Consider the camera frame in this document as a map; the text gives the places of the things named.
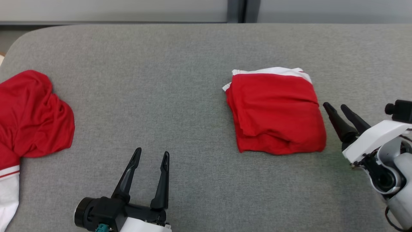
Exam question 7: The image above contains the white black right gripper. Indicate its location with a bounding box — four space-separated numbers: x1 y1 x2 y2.
323 102 412 164

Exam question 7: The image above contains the grey partition post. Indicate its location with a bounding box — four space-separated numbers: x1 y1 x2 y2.
226 0 262 24

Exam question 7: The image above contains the folded red white garment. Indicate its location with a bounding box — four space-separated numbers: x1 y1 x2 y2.
222 67 327 156

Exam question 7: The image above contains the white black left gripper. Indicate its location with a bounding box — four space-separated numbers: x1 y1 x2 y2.
111 147 172 232

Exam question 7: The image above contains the red white basketball jersey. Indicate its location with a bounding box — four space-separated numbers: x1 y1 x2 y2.
0 70 75 232

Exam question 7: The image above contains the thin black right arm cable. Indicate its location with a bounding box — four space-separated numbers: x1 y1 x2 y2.
385 206 406 232

